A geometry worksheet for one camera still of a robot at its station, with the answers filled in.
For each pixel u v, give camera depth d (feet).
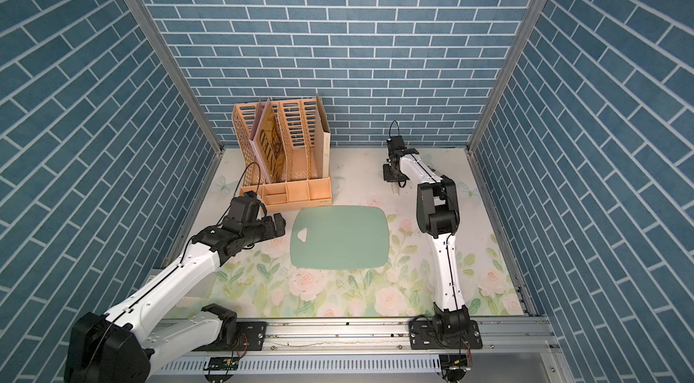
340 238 3.08
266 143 2.99
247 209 2.08
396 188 3.47
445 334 2.15
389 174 3.25
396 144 2.97
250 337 2.38
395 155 2.74
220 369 2.34
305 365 2.53
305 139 3.56
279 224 2.51
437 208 2.09
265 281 2.77
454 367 2.30
